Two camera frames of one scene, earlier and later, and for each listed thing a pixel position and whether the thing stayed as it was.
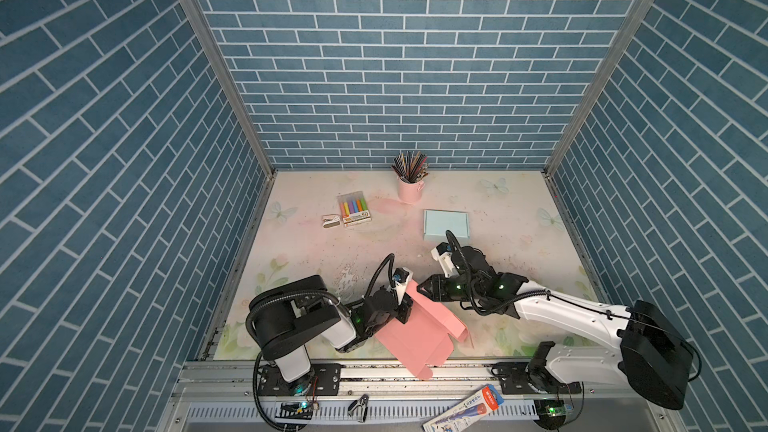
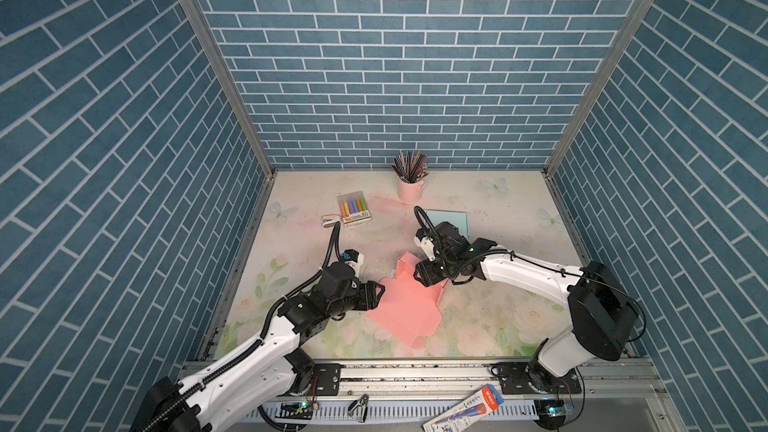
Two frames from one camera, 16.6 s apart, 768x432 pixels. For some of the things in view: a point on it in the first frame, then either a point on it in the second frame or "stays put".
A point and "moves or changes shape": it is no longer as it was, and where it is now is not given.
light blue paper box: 437,222 stays put
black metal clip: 363,403 stays put
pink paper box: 424,340 moves or changes shape
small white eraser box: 330,221 stays put
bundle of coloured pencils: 411,167 stays put
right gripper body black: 457,289 → 431,270
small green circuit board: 300,410 stays put
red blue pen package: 484,402 stays put
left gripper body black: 391,313 → 354,299
